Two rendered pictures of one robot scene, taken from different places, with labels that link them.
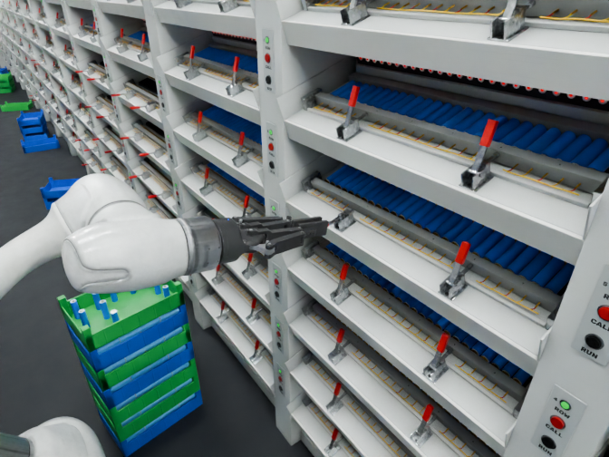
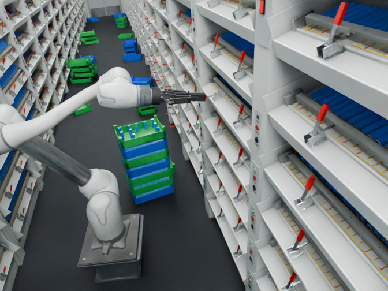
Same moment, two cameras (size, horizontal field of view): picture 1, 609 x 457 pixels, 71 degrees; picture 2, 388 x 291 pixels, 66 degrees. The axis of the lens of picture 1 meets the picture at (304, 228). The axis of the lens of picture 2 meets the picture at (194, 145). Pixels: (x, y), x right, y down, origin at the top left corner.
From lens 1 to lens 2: 63 cm
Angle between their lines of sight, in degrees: 21
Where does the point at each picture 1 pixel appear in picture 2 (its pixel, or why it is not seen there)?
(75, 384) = (122, 172)
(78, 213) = (106, 80)
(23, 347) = (104, 153)
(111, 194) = (118, 74)
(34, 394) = not seen: hidden behind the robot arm
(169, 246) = (129, 93)
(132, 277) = (116, 101)
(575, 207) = not seen: hidden behind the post
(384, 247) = (226, 108)
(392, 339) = (230, 153)
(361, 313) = (223, 141)
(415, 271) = (231, 118)
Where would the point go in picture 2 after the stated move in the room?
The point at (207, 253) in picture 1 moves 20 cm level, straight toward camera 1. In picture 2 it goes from (145, 99) to (130, 122)
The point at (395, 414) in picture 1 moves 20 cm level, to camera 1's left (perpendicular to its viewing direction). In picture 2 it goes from (232, 191) to (192, 183)
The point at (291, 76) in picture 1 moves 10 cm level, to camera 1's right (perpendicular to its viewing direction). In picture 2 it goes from (202, 28) to (223, 28)
